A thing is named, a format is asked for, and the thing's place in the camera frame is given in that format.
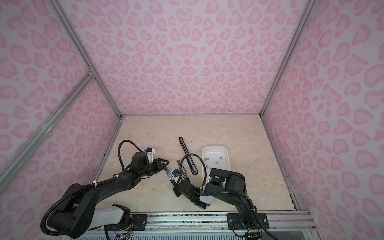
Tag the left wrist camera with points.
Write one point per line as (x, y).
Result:
(150, 152)

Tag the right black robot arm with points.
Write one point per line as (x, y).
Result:
(226, 186)

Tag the white plastic tray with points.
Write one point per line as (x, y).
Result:
(215, 156)

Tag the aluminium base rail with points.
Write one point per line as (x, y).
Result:
(283, 225)

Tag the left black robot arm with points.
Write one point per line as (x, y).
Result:
(73, 213)

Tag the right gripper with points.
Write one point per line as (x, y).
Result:
(175, 189)

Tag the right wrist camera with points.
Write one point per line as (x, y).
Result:
(176, 174)

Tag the diagonal aluminium frame bar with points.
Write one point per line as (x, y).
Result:
(26, 151)

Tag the blue mini stapler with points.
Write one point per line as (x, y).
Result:
(170, 175)

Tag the beige mini stapler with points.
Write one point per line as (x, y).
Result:
(183, 170)

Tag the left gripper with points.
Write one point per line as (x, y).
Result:
(159, 165)

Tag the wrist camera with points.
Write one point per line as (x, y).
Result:
(176, 174)
(150, 152)

